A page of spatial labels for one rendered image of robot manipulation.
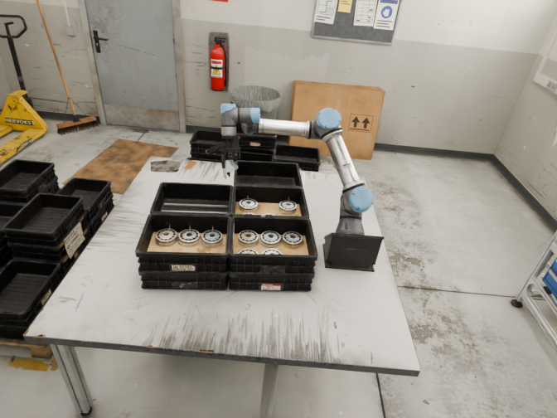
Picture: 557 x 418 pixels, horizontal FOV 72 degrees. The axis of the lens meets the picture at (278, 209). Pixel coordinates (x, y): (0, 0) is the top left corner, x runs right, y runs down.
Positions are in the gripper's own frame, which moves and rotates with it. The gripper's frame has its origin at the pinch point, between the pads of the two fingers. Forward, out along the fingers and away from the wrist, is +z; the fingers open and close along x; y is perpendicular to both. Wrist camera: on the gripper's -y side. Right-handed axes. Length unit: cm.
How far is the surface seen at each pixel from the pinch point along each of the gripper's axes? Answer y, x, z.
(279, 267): 33, -27, 37
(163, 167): -68, 62, 6
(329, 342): 57, -41, 63
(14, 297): -124, -18, 72
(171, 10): -137, 233, -139
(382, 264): 81, 13, 48
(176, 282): -13, -37, 44
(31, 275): -127, -2, 66
